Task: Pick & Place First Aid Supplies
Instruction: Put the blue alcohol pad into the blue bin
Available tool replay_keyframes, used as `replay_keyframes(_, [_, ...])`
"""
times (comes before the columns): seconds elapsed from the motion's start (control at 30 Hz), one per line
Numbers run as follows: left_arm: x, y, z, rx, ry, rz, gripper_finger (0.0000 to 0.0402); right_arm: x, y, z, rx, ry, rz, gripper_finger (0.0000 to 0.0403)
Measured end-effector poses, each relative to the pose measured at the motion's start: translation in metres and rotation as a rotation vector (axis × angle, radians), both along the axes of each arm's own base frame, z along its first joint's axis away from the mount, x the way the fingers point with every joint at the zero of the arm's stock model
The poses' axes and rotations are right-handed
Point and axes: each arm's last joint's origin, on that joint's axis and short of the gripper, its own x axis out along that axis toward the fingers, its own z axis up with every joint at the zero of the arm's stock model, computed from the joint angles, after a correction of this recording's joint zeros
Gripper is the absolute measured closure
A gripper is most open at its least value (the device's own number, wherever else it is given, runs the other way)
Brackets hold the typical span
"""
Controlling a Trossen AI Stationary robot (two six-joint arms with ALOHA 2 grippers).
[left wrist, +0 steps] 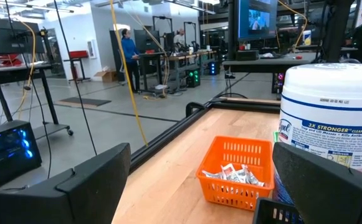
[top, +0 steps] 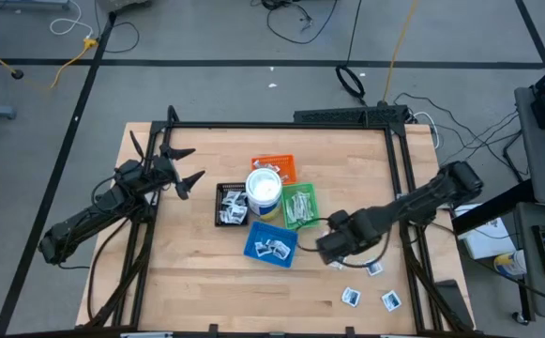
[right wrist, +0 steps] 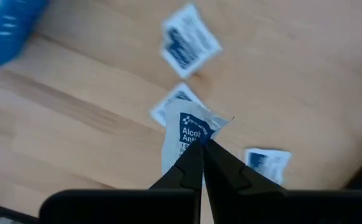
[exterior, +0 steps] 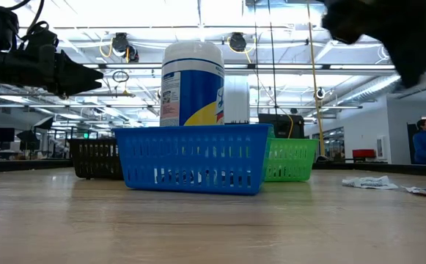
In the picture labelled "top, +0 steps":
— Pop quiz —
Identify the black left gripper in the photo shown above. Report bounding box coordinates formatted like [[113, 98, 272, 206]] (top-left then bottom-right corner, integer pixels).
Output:
[[147, 146, 206, 201]]

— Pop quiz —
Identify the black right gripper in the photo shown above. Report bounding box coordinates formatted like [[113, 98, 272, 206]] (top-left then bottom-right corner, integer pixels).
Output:
[[316, 208, 394, 267]]

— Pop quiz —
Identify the green plastic basket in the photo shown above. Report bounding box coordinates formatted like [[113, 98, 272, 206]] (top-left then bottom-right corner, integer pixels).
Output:
[[280, 181, 321, 231]]

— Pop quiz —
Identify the blue plastic basket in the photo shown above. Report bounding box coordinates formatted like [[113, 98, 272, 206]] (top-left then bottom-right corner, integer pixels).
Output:
[[242, 220, 300, 269]]

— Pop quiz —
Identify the blue yellow wipes canister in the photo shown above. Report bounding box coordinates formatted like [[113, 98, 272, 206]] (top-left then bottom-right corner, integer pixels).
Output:
[[244, 167, 283, 222]]

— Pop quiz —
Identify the black plastic basket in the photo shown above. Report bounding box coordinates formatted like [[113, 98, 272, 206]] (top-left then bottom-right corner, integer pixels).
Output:
[[214, 182, 250, 228]]

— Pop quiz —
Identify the orange plastic basket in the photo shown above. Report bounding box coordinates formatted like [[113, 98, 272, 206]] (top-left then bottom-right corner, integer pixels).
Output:
[[250, 153, 298, 187]]

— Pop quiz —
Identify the black perforated long box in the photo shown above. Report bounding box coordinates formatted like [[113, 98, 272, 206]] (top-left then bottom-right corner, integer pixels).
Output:
[[293, 104, 410, 126]]

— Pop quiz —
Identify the black flat foot plate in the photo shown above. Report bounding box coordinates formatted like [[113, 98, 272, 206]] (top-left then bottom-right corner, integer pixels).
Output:
[[433, 279, 475, 332]]

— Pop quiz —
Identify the white box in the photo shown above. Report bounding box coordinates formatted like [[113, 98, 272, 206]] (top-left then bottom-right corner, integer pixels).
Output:
[[452, 204, 517, 261]]

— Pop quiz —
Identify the black desk base bar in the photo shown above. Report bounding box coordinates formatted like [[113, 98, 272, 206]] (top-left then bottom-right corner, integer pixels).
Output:
[[450, 180, 536, 236]]

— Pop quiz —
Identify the white yellow canister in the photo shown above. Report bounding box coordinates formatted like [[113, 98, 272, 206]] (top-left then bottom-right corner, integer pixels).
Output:
[[492, 250, 529, 278]]

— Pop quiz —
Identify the grey floor box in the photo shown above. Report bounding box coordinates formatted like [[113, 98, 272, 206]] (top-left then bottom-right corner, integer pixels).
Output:
[[92, 0, 157, 11]]

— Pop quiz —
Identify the grey desk surface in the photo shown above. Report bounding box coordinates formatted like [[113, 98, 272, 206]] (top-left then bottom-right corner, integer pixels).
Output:
[[513, 86, 545, 210], [513, 201, 545, 325]]

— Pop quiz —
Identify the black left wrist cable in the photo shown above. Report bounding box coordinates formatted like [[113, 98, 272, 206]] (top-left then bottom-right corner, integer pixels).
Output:
[[129, 130, 147, 163]]

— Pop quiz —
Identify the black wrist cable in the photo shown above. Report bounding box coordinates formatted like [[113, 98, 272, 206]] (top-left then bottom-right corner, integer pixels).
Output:
[[129, 130, 147, 163], [295, 216, 393, 269]]

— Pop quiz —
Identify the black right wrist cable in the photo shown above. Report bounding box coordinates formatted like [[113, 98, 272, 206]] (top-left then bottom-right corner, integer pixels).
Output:
[[295, 216, 393, 269]]

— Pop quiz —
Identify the white floor cable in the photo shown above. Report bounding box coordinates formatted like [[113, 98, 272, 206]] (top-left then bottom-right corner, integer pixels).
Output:
[[412, 110, 442, 150], [49, 0, 94, 38]]

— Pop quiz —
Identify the black arm base cable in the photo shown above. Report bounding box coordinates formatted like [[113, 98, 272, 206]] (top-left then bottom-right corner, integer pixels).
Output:
[[86, 218, 130, 325]]

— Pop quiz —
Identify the black floor cable bundle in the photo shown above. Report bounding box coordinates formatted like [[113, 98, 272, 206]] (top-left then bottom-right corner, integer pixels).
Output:
[[391, 91, 536, 184]]

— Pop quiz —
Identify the yellow extension cord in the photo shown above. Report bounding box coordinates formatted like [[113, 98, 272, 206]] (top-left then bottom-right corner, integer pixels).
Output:
[[23, 37, 98, 91]]

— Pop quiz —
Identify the orange hanging cable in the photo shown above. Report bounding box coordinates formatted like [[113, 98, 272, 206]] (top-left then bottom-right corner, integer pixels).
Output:
[[382, 0, 418, 104]]

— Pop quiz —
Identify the black hanging cable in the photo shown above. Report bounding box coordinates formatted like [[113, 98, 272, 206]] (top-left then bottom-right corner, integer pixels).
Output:
[[335, 0, 367, 105]]

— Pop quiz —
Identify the grey blue floor rail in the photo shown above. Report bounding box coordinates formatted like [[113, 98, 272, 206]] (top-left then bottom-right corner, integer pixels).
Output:
[[0, 0, 72, 11]]

